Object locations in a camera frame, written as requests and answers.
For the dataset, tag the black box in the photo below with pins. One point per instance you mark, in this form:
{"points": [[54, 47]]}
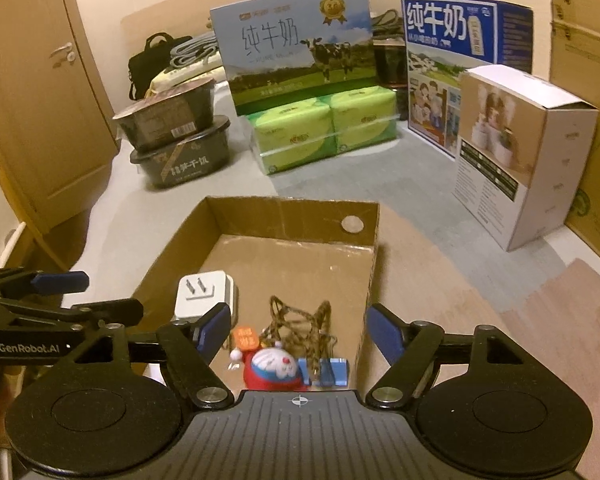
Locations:
{"points": [[390, 65]]}

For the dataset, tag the cream plastic bag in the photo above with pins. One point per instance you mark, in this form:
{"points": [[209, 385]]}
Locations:
{"points": [[180, 77]]}

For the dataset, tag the green tissue pack bundle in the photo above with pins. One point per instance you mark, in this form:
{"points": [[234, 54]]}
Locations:
{"points": [[320, 130]]}

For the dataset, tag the red blue cat toy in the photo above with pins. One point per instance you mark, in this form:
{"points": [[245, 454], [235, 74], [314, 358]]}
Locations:
{"points": [[275, 367]]}

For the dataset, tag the brown flat board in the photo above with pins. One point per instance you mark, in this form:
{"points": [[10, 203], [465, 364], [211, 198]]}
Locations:
{"points": [[190, 5]]}

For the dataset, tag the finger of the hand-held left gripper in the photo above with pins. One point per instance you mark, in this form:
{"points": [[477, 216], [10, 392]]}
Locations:
{"points": [[60, 282], [105, 312]]}

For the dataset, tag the white product box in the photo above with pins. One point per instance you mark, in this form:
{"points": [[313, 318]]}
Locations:
{"points": [[545, 160]]}

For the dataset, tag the dark blue milk carton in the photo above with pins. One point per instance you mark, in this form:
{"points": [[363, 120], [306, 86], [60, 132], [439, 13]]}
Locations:
{"points": [[460, 35]]}

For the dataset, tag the large brown cardboard box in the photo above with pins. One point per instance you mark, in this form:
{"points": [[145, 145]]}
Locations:
{"points": [[590, 110]]}

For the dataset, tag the light blue cow milk carton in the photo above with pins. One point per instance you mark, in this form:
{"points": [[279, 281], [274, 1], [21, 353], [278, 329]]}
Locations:
{"points": [[290, 50]]}

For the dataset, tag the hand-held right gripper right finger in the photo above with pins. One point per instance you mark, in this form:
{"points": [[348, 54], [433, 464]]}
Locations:
{"points": [[385, 332]]}

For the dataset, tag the black laptop bag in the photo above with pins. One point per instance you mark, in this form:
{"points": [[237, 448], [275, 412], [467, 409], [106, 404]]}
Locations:
{"points": [[152, 65]]}

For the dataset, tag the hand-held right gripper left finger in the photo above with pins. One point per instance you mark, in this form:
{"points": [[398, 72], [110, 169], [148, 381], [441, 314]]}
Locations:
{"points": [[215, 327]]}

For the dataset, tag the shallow cardboard box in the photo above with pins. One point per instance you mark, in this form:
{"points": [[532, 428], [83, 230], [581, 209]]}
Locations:
{"points": [[290, 260]]}

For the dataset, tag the white plug adapter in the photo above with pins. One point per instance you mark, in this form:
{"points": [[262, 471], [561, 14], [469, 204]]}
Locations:
{"points": [[200, 292]]}

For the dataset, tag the wooden door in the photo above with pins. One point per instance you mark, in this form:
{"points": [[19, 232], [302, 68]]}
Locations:
{"points": [[30, 120]]}

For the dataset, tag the blue binder clip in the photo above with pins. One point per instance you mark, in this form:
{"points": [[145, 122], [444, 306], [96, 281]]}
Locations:
{"points": [[337, 372]]}

